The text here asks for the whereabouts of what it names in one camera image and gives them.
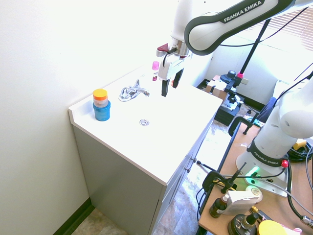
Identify black round jar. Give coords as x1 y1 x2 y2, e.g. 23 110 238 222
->
227 213 260 235

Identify brown glass bottle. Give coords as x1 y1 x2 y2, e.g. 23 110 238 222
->
209 194 230 219

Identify window blinds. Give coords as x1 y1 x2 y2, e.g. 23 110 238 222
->
241 6 313 52

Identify white cardboard box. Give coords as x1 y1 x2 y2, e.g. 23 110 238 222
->
224 190 258 216

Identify white sink countertop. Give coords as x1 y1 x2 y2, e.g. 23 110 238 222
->
68 64 224 186

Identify blue plastic jar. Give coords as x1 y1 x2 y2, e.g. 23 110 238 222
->
92 100 112 122

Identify grey vanity cabinet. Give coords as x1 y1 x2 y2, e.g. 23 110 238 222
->
72 110 218 235

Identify black tripod head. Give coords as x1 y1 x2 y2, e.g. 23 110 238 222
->
221 70 249 103

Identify black C-clamp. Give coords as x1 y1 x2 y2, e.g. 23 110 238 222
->
201 162 247 194
228 117 253 138

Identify white round tin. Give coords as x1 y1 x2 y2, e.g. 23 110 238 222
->
245 185 264 202

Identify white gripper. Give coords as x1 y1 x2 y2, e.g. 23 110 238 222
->
157 53 192 98

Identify pink capped small bottle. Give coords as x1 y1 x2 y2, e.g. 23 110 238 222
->
152 61 160 82

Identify round yellow lid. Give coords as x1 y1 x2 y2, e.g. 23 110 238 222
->
258 220 290 235

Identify black camera stand pole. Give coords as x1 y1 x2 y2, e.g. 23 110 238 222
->
238 19 271 79

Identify chrome sink faucet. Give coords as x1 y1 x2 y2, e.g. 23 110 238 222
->
118 79 151 102

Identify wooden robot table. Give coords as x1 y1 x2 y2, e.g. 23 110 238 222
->
198 121 313 235

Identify red wrist camera mount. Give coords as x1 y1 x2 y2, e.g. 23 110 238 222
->
156 43 173 57

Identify orange jar yellow lid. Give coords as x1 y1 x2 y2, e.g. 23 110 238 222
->
92 89 109 108

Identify black storage case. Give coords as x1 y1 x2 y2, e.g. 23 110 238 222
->
214 99 239 127

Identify yellow black cable bundle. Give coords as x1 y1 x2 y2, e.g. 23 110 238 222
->
288 139 313 163

